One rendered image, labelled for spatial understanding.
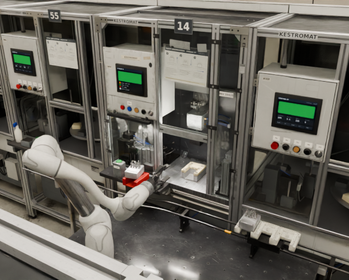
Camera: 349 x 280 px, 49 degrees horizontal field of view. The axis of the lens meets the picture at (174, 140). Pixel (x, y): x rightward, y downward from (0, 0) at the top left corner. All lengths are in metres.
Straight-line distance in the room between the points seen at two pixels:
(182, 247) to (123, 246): 0.38
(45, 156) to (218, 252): 1.22
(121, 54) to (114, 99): 0.34
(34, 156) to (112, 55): 0.97
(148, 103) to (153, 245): 0.94
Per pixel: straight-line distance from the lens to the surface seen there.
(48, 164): 2.05
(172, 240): 2.60
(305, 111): 2.15
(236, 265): 2.46
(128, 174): 2.70
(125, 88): 2.64
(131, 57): 2.58
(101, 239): 2.26
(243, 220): 2.40
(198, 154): 3.07
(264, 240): 2.43
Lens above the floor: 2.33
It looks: 24 degrees down
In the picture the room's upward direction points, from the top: straight up
